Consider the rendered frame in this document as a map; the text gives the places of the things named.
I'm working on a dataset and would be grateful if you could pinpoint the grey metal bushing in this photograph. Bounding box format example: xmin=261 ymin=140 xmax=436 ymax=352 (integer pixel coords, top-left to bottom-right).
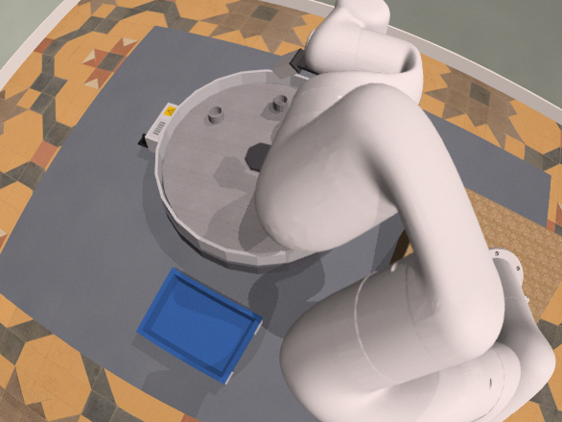
xmin=208 ymin=105 xmax=224 ymax=125
xmin=273 ymin=94 xmax=289 ymax=112

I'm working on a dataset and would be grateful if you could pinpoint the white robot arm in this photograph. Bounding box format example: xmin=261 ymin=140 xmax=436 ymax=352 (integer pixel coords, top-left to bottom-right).
xmin=255 ymin=0 xmax=555 ymax=422

